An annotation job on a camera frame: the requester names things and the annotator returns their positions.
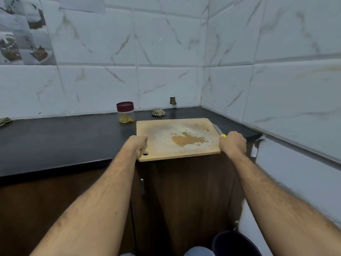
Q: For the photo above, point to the person's right hand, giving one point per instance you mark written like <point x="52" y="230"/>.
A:
<point x="233" y="143"/>

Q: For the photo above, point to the person's left hand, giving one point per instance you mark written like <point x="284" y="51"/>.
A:
<point x="137" y="146"/>

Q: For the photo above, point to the wooden cutting board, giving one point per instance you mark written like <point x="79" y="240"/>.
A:
<point x="160" y="141"/>

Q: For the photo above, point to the pile of ginger strips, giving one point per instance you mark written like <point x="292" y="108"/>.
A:
<point x="127" y="119"/>

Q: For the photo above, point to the patterned cloth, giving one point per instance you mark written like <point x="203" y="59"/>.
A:
<point x="158" y="112"/>

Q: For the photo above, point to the person's left forearm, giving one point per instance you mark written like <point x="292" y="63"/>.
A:
<point x="90" y="210"/>

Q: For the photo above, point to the person's right forearm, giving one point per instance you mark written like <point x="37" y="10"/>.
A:
<point x="287" y="205"/>

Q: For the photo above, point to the black countertop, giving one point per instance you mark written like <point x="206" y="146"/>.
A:
<point x="64" y="141"/>

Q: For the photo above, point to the person's blue clothing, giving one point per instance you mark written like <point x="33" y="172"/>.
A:
<point x="170" y="251"/>

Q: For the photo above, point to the brown wooden cabinet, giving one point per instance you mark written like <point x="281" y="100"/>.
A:
<point x="181" y="200"/>

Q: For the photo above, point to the dark round bin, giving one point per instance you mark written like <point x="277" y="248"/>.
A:
<point x="234" y="243"/>

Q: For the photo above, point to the folded green cloth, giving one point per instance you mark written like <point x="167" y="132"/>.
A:
<point x="5" y="122"/>

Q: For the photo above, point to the decorative picture tiles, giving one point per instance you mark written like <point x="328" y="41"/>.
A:
<point x="24" y="34"/>

